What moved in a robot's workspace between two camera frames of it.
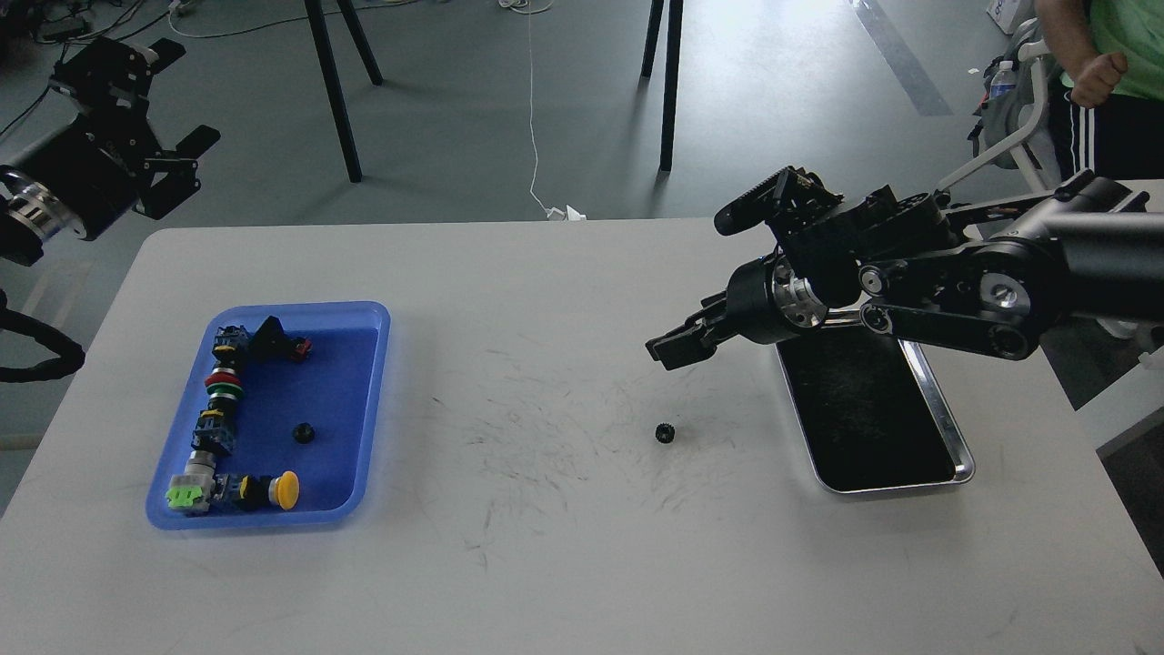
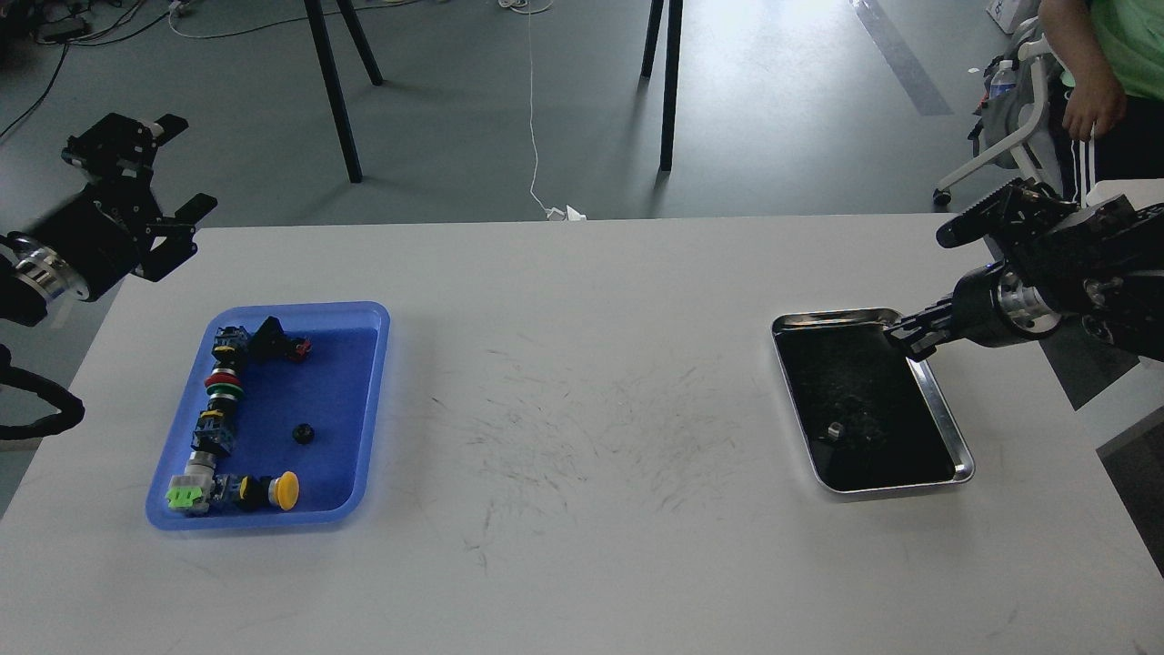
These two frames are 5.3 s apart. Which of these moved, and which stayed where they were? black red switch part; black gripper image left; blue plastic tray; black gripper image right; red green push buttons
Moved: black gripper image left; black gripper image right
Stayed: black red switch part; red green push buttons; blue plastic tray
